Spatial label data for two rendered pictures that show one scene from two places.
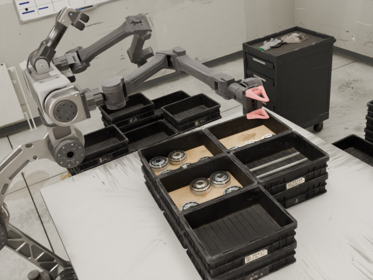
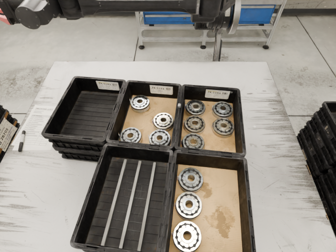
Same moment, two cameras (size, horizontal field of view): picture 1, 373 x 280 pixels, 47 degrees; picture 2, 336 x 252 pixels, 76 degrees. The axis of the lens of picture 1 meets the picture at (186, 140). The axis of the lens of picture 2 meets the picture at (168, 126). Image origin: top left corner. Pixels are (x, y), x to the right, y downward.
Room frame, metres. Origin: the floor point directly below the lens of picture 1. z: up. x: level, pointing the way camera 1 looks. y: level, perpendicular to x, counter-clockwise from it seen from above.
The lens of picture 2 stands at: (2.00, -0.61, 1.72)
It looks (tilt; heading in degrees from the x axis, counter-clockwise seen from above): 54 degrees down; 118
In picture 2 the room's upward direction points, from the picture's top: 2 degrees counter-clockwise
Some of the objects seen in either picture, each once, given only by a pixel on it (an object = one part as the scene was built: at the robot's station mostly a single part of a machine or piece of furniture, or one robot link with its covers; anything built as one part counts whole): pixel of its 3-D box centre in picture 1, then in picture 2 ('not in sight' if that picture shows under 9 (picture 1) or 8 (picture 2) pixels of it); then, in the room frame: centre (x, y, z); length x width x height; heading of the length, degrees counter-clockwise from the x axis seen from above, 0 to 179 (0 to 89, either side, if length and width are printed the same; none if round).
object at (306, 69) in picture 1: (287, 88); not in sight; (3.41, -0.95, 0.45); 0.60 x 0.45 x 0.90; 115
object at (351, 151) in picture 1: (358, 165); not in sight; (2.42, -1.19, 0.26); 0.40 x 0.30 x 0.23; 25
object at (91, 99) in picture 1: (90, 99); not in sight; (1.53, 0.35, 1.45); 0.09 x 0.08 x 0.12; 25
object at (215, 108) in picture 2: (158, 161); (223, 108); (1.92, 0.17, 0.86); 0.10 x 0.10 x 0.01
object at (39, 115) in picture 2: not in sight; (40, 126); (0.97, -0.28, 0.70); 0.33 x 0.23 x 0.01; 115
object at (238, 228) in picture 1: (237, 229); (91, 112); (1.31, -0.16, 0.87); 0.40 x 0.30 x 0.11; 109
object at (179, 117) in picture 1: (193, 130); not in sight; (3.05, -0.07, 0.37); 0.40 x 0.30 x 0.45; 115
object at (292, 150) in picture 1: (278, 164); (130, 197); (1.73, -0.44, 0.87); 0.40 x 0.30 x 0.11; 109
